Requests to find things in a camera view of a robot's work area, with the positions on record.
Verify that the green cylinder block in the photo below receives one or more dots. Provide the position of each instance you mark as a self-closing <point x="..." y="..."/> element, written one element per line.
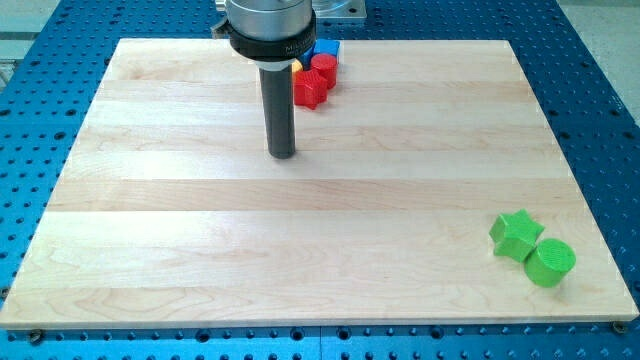
<point x="550" y="262"/>

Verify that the red star block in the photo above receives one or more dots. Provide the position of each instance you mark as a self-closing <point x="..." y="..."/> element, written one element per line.
<point x="310" y="88"/>

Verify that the wooden board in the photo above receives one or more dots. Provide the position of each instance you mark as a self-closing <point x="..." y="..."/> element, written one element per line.
<point x="170" y="212"/>

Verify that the green star block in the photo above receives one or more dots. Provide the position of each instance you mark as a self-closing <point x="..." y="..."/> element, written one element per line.
<point x="515" y="234"/>

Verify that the blue cube block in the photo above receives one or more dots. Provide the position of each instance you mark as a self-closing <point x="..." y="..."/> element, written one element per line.
<point x="321" y="46"/>

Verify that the red cylinder block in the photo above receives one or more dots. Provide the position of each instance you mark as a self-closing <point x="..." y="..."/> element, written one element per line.
<point x="326" y="65"/>

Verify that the yellow block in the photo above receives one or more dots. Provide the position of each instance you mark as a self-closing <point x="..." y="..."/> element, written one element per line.
<point x="297" y="66"/>

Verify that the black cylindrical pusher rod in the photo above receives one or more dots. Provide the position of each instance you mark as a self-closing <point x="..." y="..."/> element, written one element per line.
<point x="278" y="106"/>

